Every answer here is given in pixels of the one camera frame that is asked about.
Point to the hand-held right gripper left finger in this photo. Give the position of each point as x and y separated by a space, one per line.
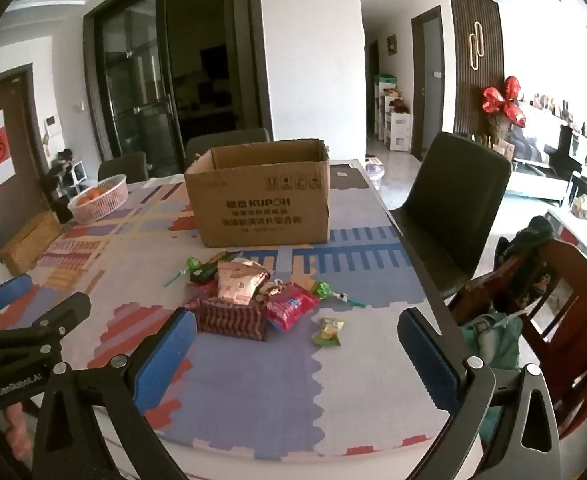
166 357

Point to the gold wall ornament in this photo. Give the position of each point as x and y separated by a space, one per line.
476 45

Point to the brown entrance door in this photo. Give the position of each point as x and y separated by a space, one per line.
21 210

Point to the brown cardboard box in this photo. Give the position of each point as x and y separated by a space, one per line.
258 210

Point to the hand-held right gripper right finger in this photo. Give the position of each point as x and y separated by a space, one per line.
427 360

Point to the orange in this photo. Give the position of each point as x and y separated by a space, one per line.
96 193
82 200

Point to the white cubby shelf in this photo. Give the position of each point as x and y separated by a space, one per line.
78 175

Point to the pink checkered snack packet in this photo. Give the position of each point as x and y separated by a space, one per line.
238 282

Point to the black dining chair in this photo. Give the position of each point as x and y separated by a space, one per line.
223 142
123 166
453 200

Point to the white sideboard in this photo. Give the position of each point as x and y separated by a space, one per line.
538 120

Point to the small wall picture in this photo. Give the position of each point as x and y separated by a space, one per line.
392 45

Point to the small green yellow packet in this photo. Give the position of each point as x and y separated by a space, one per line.
329 332

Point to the red foil balloon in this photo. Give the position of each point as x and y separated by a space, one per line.
491 101
517 116
512 86

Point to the dark slatted wall panel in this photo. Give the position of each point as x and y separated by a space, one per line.
461 100

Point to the white low cabinet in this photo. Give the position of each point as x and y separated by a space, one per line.
556 220

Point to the black glass sliding door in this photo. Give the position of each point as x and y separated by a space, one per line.
138 100

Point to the pink red snack packet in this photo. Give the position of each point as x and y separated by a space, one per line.
288 310

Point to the dark red patterned packet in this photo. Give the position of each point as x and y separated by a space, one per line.
228 320

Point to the pink plastic basket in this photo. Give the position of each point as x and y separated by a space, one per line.
98 210

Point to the dark clothing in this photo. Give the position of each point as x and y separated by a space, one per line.
526 245

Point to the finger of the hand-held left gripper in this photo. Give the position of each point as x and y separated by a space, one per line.
11 289
63 312

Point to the white storage shelf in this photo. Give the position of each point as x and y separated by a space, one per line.
396 127

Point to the clear water jug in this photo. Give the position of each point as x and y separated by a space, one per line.
375 170

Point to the brown wooden chair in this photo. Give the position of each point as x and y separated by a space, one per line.
556 260

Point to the dark green snack packet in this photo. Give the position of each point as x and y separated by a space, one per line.
209 271

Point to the green lollipop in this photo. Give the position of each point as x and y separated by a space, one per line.
193 266
321 290

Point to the dark framed doorway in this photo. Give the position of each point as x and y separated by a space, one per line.
428 85

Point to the green bag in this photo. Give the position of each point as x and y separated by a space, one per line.
498 345

